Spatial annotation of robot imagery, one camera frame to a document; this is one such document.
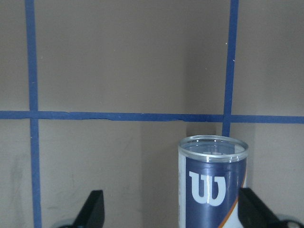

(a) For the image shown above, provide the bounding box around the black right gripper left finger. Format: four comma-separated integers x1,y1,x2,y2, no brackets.
71,190,105,228

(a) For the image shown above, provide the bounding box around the white blue tennis ball can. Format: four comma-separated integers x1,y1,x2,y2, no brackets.
178,135,248,228

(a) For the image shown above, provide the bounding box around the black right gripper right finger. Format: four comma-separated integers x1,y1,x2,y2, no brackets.
237,188,285,228

